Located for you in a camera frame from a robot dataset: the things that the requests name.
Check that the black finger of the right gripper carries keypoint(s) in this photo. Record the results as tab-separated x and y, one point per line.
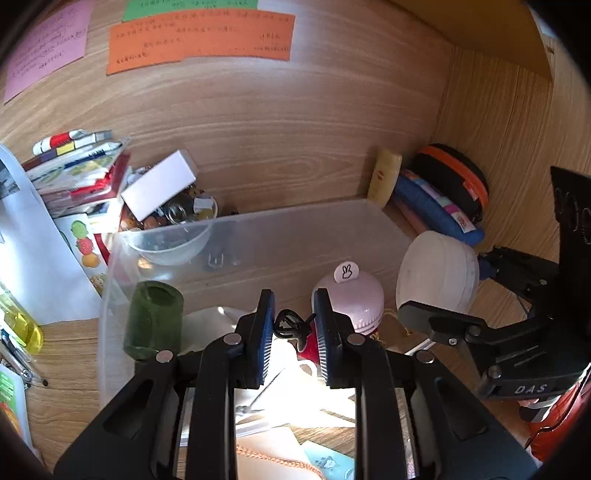
440	325

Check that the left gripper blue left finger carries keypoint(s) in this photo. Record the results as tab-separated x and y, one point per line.
258	340

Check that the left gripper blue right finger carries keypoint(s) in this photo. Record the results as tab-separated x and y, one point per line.
333	328

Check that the black hair clip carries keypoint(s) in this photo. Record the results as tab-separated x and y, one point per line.
289	325

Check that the white round container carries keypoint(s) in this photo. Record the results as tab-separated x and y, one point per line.
440	271

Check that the red pouch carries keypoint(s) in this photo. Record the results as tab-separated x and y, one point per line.
307	345

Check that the clear plastic storage bin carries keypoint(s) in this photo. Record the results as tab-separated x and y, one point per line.
285	250

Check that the blue fabric pencil case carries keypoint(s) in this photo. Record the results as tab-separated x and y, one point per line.
437	211

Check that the black orange round case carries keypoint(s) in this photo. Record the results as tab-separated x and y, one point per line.
454	175

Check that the yellow cream tube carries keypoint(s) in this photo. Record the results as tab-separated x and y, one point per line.
384	177

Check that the small white box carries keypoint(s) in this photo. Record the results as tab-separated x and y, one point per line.
160	183

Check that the fruit print box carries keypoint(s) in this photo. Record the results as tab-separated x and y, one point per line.
76	232

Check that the white printed paper sheet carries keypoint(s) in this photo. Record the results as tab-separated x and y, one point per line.
36	264

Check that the black pen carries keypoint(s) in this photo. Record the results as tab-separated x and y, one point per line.
20	361

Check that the yellow clear tube bottle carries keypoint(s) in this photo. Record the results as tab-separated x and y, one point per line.
19	324

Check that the stack of booklets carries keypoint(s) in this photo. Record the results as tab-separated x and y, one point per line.
75	169

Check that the white orange-label tube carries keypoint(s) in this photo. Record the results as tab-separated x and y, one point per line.
13	403

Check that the orange sticky note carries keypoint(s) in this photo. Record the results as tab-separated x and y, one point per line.
174	36

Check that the green sticky note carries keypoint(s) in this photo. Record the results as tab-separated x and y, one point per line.
136	9

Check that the pink sticky note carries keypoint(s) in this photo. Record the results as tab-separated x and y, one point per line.
54	43

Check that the orange braided cord charm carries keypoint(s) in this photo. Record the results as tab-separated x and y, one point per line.
252	454

